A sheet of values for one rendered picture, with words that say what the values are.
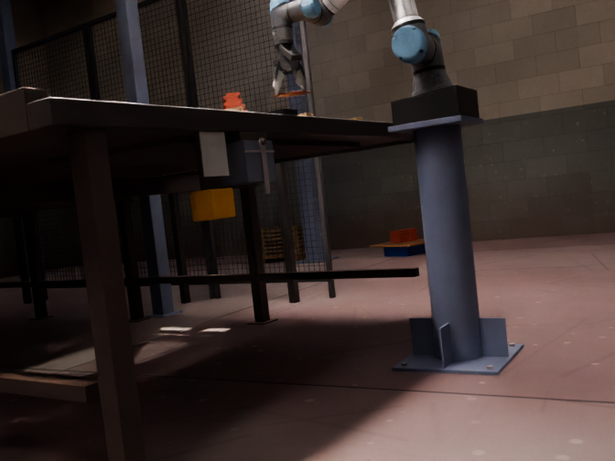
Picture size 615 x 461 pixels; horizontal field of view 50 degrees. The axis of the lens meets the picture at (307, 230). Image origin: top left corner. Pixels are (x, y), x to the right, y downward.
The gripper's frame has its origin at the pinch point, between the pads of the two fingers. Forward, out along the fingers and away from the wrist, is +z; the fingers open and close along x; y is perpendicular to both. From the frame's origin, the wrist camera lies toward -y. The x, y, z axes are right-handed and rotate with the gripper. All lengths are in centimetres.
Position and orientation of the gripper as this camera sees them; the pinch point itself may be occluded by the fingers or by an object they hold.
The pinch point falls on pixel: (291, 92)
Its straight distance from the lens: 256.2
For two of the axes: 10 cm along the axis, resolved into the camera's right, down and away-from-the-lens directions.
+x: -9.1, 1.3, -4.0
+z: 1.1, 9.9, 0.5
